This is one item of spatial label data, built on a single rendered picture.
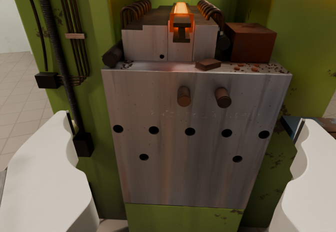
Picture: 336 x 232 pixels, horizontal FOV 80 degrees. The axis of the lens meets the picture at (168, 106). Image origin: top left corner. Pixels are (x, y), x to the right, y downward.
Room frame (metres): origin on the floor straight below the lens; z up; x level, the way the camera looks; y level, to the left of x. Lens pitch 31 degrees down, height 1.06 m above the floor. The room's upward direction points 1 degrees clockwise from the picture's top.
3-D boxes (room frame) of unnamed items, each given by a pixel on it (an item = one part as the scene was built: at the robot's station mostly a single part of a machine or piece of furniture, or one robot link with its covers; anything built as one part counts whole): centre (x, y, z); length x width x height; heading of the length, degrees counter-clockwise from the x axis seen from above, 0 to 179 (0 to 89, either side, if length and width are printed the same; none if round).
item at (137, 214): (0.65, -0.07, 0.23); 0.56 x 0.38 x 0.47; 177
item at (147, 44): (0.65, -0.01, 0.96); 0.42 x 0.20 x 0.09; 177
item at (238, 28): (0.49, -0.18, 0.95); 0.12 x 0.09 x 0.07; 177
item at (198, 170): (0.65, -0.07, 0.69); 0.56 x 0.38 x 0.45; 177
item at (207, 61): (0.40, -0.08, 0.92); 0.04 x 0.03 x 0.01; 124
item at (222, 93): (0.35, -0.11, 0.87); 0.04 x 0.03 x 0.03; 177
